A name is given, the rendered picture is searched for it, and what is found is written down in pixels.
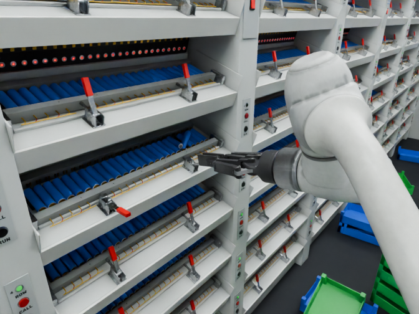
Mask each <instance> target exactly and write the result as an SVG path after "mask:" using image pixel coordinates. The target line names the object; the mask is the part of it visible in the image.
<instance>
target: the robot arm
mask: <svg viewBox="0 0 419 314"><path fill-rule="evenodd" d="M284 97H285V101H286V107H287V112H288V115H289V119H290V121H291V125H292V129H293V131H294V134H295V136H296V138H297V140H298V142H299V144H300V147H301V148H283V149H281V150H266V151H264V152H231V154H225V155H224V154H221V153H208V152H204V153H203V154H202V155H198V162H199V166H207V167H212V168H214V171H215V172H218V173H223V174H227V175H230V176H234V177H235V178H236V179H241V178H242V174H248V175H252V176H255V175H258V176H259V177H260V179H261V180H262V181H263V182H265V183H271V184H276V185H278V186H279V187H280V188H282V189H290V190H294V191H299V192H305V193H309V194H311V195H313V196H315V197H319V198H322V199H327V200H331V201H338V202H349V203H360V204H361V206H362V208H363V210H364V213H365V215H366V217H367V219H368V222H369V224H370V226H371V228H372V230H373V233H374V235H375V237H376V240H377V242H378V244H379V246H380V248H381V250H382V253H383V255H384V257H385V260H386V261H387V264H388V266H389V269H390V271H391V273H392V275H393V277H394V279H395V282H396V284H397V287H398V289H399V291H400V293H401V295H402V297H403V300H404V302H405V304H406V306H407V308H408V311H409V312H410V314H419V210H418V208H417V206H416V204H415V203H414V201H413V199H412V197H411V195H410V194H409V192H408V190H407V189H406V187H405V185H404V183H403V181H402V180H401V178H400V177H399V175H398V173H397V171H396V169H395V168H394V166H393V164H392V161H391V159H389V158H388V156H387V154H386V152H385V151H384V150H383V148H382V146H381V145H380V143H379V142H378V140H377V139H376V137H375V136H374V135H373V133H372V132H371V130H370V129H371V126H372V112H371V109H370V107H369V106H368V105H367V103H366V102H365V100H364V98H363V96H362V94H361V92H360V90H359V87H358V85H357V83H355V82H354V80H353V77H352V74H351V71H350V69H349V68H348V66H347V64H346V63H345V62H344V61H343V60H342V59H341V58H340V57H339V56H338V55H337V54H333V53H331V52H329V51H320V52H314V53H312V54H309V55H306V56H303V57H301V58H300V59H297V60H296V61H295V62H294V63H293V64H292V65H291V67H290V69H289V70H288V71H287V74H286V79H285V84H284Z"/></svg>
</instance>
